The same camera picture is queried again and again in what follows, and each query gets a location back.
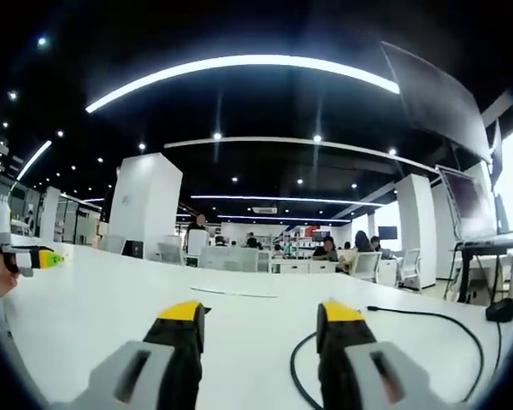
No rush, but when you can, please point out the silver-framed tilted screen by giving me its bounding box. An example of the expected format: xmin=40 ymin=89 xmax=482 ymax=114
xmin=434 ymin=163 xmax=498 ymax=241

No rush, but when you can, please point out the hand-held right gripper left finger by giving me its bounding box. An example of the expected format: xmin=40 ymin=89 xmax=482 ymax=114
xmin=74 ymin=300 xmax=207 ymax=410

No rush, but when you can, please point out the long curved ceiling light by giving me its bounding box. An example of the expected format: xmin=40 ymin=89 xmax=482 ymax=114
xmin=84 ymin=54 xmax=402 ymax=114

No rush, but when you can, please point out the black mouse cable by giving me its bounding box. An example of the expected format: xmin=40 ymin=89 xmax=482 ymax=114
xmin=492 ymin=319 xmax=504 ymax=379

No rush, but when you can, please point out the black desk frame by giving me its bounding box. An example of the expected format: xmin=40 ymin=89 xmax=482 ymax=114
xmin=454 ymin=232 xmax=513 ymax=305

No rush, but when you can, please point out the black charging cable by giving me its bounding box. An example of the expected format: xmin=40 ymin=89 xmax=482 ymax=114
xmin=289 ymin=304 xmax=486 ymax=410

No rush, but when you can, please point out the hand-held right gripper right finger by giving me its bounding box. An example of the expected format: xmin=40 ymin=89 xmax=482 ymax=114
xmin=315 ymin=300 xmax=439 ymax=410

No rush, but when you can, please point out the black power adapter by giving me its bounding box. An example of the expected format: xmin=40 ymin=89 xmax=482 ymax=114
xmin=485 ymin=296 xmax=513 ymax=323

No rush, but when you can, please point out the large dark monitor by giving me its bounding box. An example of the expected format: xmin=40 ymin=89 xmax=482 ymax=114
xmin=380 ymin=40 xmax=493 ymax=164

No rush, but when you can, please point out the white desk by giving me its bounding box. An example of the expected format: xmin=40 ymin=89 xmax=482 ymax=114
xmin=0 ymin=242 xmax=513 ymax=410

